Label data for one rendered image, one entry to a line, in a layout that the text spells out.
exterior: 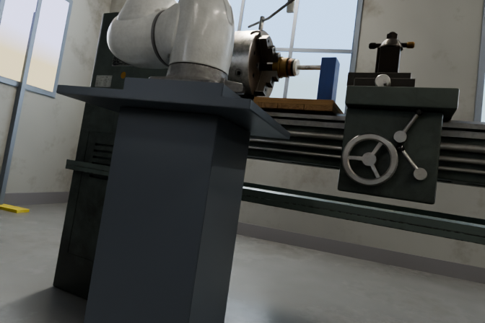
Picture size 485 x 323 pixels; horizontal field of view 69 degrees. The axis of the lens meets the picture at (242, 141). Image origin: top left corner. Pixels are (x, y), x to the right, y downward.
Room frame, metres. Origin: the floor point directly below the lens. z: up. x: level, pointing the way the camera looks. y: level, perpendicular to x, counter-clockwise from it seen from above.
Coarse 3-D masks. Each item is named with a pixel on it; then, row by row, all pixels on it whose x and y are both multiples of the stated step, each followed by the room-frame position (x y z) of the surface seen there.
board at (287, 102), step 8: (256, 104) 1.31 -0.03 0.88; (264, 104) 1.30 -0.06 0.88; (272, 104) 1.29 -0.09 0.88; (280, 104) 1.27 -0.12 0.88; (288, 104) 1.26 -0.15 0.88; (296, 104) 1.25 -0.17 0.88; (304, 104) 1.24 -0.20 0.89; (312, 104) 1.22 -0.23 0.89; (320, 104) 1.21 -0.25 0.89; (328, 104) 1.20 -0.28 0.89; (328, 112) 1.23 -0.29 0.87; (336, 112) 1.27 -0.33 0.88
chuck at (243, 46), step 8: (240, 32) 1.45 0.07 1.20; (248, 32) 1.43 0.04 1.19; (264, 32) 1.47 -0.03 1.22; (240, 40) 1.40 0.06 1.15; (248, 40) 1.39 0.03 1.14; (256, 40) 1.41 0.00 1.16; (240, 48) 1.39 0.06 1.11; (248, 48) 1.37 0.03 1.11; (256, 48) 1.42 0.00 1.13; (232, 56) 1.40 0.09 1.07; (240, 56) 1.38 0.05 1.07; (248, 56) 1.37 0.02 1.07; (256, 56) 1.43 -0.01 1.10; (232, 64) 1.40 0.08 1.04; (240, 64) 1.38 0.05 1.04; (248, 64) 1.37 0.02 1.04; (256, 64) 1.44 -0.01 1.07; (232, 72) 1.41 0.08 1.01; (248, 72) 1.38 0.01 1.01; (256, 72) 1.45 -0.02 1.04; (232, 80) 1.43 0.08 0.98; (240, 80) 1.41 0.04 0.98; (248, 80) 1.40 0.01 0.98; (256, 80) 1.46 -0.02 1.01; (248, 88) 1.42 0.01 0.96; (272, 88) 1.63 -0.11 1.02; (240, 96) 1.48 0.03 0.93
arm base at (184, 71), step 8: (176, 64) 0.83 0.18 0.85; (184, 64) 0.82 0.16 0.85; (192, 64) 0.81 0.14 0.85; (168, 72) 0.85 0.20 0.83; (176, 72) 0.82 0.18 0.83; (184, 72) 0.82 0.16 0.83; (192, 72) 0.81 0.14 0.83; (200, 72) 0.81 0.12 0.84; (208, 72) 0.82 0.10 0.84; (216, 72) 0.83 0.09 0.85; (184, 80) 0.81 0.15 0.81; (192, 80) 0.80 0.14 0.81; (200, 80) 0.79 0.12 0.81; (208, 80) 0.78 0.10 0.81; (216, 80) 0.83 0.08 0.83; (224, 80) 0.84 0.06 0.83; (232, 88) 0.85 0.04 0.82; (240, 88) 0.84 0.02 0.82
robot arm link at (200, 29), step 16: (192, 0) 0.82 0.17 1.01; (208, 0) 0.82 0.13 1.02; (224, 0) 0.85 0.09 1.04; (160, 16) 0.87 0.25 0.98; (176, 16) 0.84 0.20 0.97; (192, 16) 0.81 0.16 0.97; (208, 16) 0.81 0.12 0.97; (224, 16) 0.84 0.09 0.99; (160, 32) 0.86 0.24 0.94; (176, 32) 0.84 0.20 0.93; (192, 32) 0.81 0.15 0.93; (208, 32) 0.81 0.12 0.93; (224, 32) 0.84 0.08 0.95; (160, 48) 0.88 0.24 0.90; (176, 48) 0.83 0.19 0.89; (192, 48) 0.81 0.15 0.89; (208, 48) 0.82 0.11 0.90; (224, 48) 0.84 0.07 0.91; (208, 64) 0.82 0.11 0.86; (224, 64) 0.85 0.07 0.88
